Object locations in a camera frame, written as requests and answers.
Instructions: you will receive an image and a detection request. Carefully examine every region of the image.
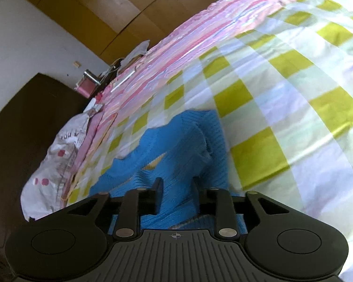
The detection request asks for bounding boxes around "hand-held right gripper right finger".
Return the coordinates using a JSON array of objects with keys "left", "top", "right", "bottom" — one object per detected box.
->
[{"left": 193, "top": 179, "right": 289, "bottom": 238}]

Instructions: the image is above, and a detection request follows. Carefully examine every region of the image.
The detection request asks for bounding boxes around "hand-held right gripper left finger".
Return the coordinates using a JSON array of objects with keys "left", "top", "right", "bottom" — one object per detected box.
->
[{"left": 66, "top": 178, "right": 164, "bottom": 239}]

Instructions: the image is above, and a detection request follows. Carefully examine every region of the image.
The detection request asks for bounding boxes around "blue knit sweater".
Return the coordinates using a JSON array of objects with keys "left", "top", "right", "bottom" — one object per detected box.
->
[{"left": 90, "top": 109, "right": 249, "bottom": 232}]

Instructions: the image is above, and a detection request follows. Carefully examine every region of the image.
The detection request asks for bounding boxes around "white printed pillow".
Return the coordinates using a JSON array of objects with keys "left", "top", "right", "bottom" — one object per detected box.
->
[{"left": 20, "top": 112, "right": 92, "bottom": 221}]

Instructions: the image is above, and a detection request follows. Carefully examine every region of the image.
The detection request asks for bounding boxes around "white stick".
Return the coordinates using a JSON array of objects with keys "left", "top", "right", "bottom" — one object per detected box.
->
[{"left": 110, "top": 70, "right": 136, "bottom": 93}]

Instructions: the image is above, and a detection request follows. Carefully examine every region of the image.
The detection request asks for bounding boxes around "pink box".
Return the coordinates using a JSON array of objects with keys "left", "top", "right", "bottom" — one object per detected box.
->
[{"left": 76, "top": 78, "right": 97, "bottom": 98}]

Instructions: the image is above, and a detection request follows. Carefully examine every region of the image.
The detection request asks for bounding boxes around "green checked bedsheet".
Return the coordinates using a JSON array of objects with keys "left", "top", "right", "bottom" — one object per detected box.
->
[{"left": 65, "top": 0, "right": 353, "bottom": 282}]

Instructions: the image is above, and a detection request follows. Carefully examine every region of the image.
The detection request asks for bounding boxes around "metal thermos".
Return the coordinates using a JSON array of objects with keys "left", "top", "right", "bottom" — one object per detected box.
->
[{"left": 83, "top": 69, "right": 103, "bottom": 85}]

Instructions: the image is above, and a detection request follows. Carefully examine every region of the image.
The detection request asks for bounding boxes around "grey cloth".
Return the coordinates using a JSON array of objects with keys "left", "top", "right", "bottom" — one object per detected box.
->
[{"left": 119, "top": 39, "right": 151, "bottom": 69}]

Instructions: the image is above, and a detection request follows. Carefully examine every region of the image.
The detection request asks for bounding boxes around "dark wooden headboard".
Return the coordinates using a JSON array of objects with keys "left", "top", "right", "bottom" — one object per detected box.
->
[{"left": 0, "top": 73, "right": 90, "bottom": 241}]

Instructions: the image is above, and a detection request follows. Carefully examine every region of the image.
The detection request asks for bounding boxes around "pink striped quilt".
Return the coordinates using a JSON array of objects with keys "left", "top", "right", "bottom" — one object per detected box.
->
[{"left": 60, "top": 0, "right": 346, "bottom": 203}]

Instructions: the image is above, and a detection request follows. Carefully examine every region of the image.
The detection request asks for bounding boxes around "wooden wardrobe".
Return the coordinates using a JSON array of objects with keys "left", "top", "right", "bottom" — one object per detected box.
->
[{"left": 20, "top": 0, "right": 234, "bottom": 65}]

